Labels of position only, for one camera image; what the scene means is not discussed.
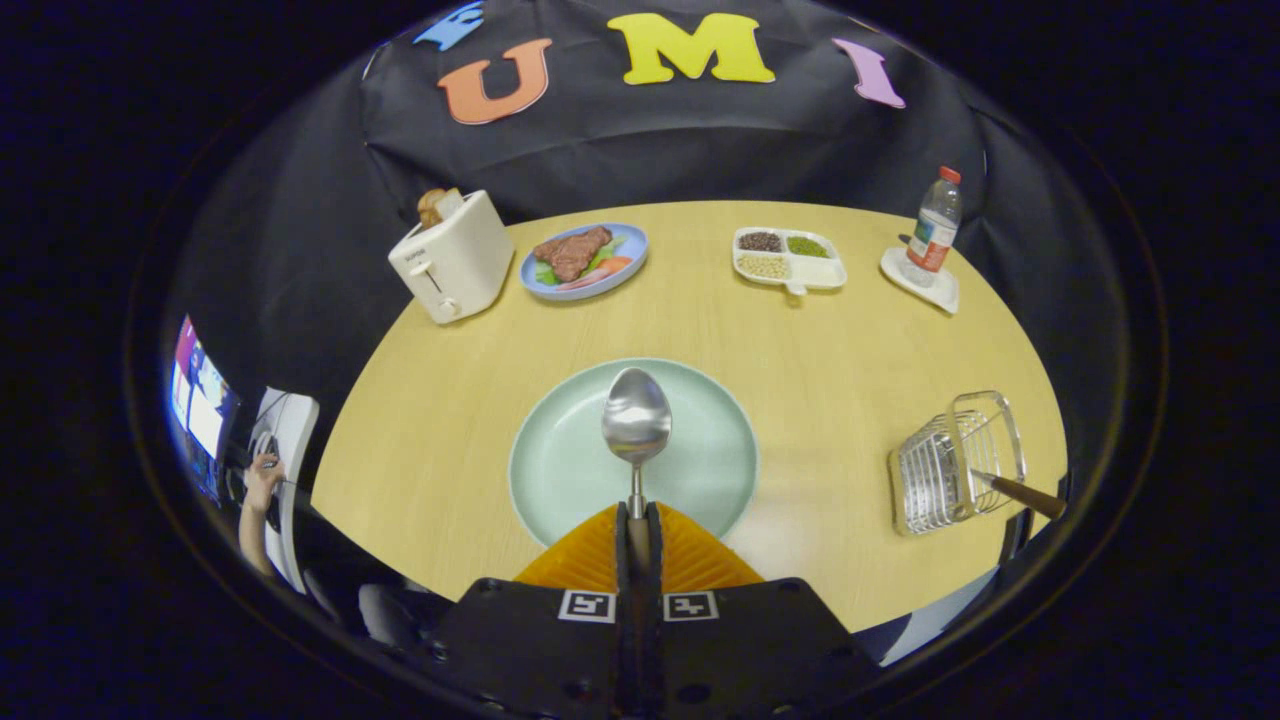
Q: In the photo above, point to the white square coaster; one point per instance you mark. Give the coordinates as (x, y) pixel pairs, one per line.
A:
(940, 296)

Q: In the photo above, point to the blue plate with food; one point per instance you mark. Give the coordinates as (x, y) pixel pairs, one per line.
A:
(636, 245)

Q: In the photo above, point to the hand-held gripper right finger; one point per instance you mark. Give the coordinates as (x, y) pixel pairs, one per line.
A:
(740, 650)

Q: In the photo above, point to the black table clamp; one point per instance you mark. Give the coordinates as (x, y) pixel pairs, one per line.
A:
(1016, 536)

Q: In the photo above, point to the computer monitor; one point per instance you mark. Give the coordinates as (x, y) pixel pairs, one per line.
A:
(205, 410)

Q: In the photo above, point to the pale green plate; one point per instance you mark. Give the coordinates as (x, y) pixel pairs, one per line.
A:
(560, 470)

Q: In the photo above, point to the toasted bread slice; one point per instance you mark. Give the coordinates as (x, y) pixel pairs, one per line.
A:
(432, 207)

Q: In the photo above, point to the cream white toaster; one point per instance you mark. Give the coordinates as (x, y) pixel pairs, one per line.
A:
(455, 262)

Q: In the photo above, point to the white side desk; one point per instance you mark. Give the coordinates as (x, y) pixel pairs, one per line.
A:
(296, 420)

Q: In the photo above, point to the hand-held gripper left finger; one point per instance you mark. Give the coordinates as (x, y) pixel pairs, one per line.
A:
(540, 650)

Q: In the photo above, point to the clear bottle with red cap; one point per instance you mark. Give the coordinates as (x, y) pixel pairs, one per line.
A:
(935, 235)

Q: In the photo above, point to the white divided tray with beans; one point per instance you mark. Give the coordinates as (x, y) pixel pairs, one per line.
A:
(820, 272)

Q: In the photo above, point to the black backdrop cloth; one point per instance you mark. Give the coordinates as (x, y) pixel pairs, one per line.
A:
(700, 150)

